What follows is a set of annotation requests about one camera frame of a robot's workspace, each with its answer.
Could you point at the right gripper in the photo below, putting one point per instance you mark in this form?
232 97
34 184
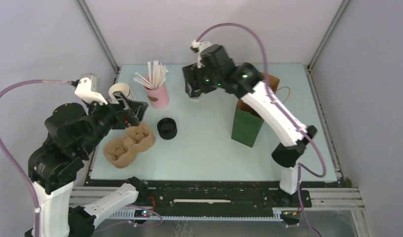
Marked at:
192 73

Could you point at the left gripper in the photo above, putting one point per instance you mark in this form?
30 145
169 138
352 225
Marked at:
132 113

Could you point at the black sleeved paper cup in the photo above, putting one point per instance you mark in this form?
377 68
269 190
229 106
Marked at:
195 96

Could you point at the green paper bag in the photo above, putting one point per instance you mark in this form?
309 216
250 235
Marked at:
246 124

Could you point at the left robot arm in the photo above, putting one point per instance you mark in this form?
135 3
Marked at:
74 131

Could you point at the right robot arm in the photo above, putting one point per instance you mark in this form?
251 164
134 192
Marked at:
247 84

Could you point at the stack of paper cups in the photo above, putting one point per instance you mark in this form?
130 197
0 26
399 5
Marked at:
122 87

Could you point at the white wrapped straws bundle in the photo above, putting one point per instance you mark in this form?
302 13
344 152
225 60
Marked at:
156 75

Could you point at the stack of black lids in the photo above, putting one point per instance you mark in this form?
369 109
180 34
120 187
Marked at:
167 128

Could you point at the brown cardboard cup carrier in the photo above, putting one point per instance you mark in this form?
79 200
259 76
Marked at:
122 151

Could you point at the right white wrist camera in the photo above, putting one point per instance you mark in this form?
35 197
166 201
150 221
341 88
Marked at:
198 47

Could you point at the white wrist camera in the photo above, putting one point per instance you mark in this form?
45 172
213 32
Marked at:
198 47
86 90

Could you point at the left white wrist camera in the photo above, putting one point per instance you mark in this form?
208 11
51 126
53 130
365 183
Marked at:
86 90

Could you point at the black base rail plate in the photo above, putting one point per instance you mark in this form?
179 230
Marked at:
220 199

